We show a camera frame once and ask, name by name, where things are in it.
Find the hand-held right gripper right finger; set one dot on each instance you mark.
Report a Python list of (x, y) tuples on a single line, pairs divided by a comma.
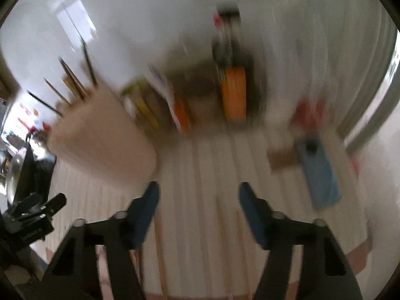
[(253, 212)]

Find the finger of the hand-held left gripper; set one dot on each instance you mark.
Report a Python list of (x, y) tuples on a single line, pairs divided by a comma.
[(28, 202), (54, 203)]

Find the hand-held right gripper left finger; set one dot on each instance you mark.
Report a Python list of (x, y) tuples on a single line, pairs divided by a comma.
[(145, 215)]

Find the row of chopsticks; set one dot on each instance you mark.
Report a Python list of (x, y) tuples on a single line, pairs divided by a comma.
[(160, 256)]

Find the cream utensil holder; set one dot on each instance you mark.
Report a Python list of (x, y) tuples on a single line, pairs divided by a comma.
[(100, 150)]

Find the dark chopstick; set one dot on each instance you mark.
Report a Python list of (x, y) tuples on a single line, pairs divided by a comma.
[(42, 102), (89, 67), (78, 84), (73, 76)]

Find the light wooden chopstick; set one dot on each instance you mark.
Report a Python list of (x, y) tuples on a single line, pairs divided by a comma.
[(73, 87), (57, 92)]

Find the black wok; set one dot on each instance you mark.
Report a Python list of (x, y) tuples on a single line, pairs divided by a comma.
[(26, 175)]

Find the black glass cooktop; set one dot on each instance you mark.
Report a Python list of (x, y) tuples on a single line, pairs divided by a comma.
[(45, 175)]

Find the steel wok lid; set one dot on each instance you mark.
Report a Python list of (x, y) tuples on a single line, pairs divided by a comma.
[(11, 175)]

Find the small brown card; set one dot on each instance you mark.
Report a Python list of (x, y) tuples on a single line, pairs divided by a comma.
[(282, 159)]

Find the cat print tablecloth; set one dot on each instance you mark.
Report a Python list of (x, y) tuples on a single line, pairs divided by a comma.
[(193, 168)]

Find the blue smartphone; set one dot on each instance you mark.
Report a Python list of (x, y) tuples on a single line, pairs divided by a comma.
[(318, 175)]

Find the small orange tipped marker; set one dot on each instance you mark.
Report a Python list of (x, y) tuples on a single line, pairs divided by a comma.
[(175, 106)]

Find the clear plastic bag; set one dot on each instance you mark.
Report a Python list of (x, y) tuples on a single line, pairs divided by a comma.
[(309, 112)]

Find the orange label sauce bottle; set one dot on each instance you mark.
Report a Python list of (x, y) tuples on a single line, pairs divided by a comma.
[(233, 93)]

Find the brown packet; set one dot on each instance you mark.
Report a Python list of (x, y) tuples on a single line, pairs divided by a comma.
[(200, 87)]

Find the dark bottle red cap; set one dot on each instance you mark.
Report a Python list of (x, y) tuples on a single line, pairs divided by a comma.
[(218, 37)]

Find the group of wall stickers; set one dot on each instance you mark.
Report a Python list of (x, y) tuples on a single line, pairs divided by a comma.
[(31, 115)]

